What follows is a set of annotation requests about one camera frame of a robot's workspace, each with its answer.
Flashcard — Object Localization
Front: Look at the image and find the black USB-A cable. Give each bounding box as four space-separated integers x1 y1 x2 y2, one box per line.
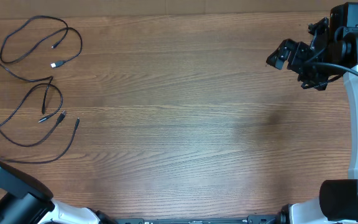
0 15 83 68

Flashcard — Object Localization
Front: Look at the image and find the black USB-C cable short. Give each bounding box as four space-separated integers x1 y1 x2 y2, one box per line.
0 57 64 132

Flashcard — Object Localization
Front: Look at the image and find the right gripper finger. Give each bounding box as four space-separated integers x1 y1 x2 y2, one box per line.
266 39 295 70
287 42 308 70

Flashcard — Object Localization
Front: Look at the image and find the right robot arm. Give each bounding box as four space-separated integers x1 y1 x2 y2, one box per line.
264 2 358 223

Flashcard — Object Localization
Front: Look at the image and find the black USB-C cable long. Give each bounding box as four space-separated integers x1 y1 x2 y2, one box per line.
0 111 80 164

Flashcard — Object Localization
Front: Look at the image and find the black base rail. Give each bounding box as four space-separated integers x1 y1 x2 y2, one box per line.
114 215 276 224

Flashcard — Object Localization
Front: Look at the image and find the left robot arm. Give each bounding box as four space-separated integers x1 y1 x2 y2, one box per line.
0 161 116 224

